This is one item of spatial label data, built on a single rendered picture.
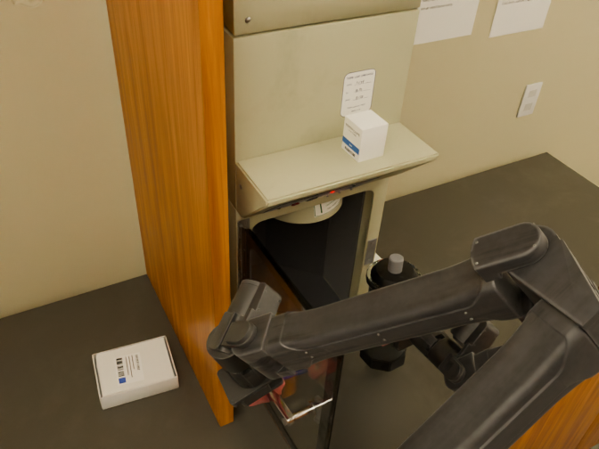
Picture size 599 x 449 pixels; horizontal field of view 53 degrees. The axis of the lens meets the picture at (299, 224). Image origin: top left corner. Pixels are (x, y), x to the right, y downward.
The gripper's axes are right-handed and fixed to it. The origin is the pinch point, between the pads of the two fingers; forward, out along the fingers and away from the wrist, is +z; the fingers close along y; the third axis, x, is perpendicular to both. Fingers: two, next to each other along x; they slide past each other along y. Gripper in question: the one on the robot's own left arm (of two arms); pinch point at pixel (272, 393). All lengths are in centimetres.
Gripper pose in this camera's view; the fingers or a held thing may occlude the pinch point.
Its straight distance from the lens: 102.6
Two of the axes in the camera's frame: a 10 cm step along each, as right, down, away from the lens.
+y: -8.5, 5.3, -0.7
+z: 3.0, 5.9, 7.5
